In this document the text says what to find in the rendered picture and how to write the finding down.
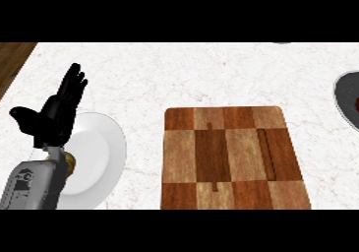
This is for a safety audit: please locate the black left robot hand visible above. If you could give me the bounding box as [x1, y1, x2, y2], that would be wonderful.
[8, 62, 91, 149]

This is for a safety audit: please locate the white round plate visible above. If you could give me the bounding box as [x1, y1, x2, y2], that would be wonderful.
[29, 111, 129, 211]

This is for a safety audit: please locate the yellow-brown food item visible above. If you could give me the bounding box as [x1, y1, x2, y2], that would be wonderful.
[45, 152, 78, 179]

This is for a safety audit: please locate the dark grey pan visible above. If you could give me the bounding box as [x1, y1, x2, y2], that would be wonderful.
[333, 70, 359, 136]

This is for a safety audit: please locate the checkered wooden cutting board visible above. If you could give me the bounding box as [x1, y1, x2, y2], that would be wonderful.
[160, 105, 314, 211]

